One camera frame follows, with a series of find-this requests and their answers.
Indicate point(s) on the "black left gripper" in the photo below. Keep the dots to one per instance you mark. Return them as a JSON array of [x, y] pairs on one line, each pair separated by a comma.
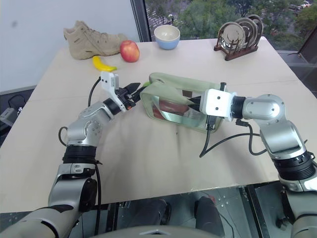
[[123, 98]]

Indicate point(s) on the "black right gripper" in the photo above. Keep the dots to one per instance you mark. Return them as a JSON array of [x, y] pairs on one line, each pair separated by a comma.
[[199, 102]]

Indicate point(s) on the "green transparent zipper pouch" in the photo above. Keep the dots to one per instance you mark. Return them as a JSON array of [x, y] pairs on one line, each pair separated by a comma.
[[173, 85]]

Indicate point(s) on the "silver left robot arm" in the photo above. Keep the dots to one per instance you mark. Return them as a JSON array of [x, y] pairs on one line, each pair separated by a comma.
[[81, 129]]

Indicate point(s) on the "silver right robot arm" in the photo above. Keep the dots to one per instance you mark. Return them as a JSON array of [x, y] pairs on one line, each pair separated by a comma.
[[280, 129]]

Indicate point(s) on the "red item inside pouch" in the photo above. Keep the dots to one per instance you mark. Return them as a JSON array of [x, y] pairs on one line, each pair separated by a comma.
[[171, 107]]

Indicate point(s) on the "red apple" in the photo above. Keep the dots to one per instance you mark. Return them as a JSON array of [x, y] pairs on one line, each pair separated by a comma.
[[129, 50]]

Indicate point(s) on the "yellow banana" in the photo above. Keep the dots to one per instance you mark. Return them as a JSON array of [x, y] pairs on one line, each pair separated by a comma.
[[101, 65]]

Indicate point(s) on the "blue and cream bowl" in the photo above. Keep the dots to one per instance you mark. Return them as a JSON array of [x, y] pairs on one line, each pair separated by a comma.
[[167, 38]]

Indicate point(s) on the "tan suede boot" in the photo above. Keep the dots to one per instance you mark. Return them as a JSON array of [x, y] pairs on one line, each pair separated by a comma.
[[91, 41]]

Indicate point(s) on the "dark wooden plate rack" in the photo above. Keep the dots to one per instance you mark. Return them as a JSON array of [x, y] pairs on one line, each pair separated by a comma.
[[237, 53]]

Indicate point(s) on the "shiny metal plate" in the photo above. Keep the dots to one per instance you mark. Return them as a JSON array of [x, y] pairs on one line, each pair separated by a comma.
[[248, 28], [230, 34], [259, 24]]

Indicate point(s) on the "dark rounded shape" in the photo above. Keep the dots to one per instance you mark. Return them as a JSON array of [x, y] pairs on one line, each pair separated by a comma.
[[153, 213], [209, 215]]

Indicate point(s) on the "dark brown board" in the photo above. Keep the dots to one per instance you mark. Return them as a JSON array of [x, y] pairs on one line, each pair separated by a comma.
[[308, 49]]

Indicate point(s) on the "grey box on floor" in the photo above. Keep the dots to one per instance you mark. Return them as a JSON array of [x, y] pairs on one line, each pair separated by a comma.
[[8, 116]]

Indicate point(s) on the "grey robot torso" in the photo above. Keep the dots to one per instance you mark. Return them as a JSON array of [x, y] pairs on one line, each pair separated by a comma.
[[161, 231]]

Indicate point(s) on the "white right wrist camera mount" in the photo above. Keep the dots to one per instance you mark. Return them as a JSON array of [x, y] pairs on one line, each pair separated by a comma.
[[216, 104]]

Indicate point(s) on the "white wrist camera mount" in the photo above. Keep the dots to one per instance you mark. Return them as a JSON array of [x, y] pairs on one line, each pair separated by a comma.
[[109, 83], [216, 104]]

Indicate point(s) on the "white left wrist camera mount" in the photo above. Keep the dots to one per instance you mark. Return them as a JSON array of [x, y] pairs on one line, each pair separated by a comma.
[[109, 83]]

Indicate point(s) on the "dark window frame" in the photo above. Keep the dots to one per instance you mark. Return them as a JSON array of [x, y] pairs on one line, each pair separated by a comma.
[[140, 19]]

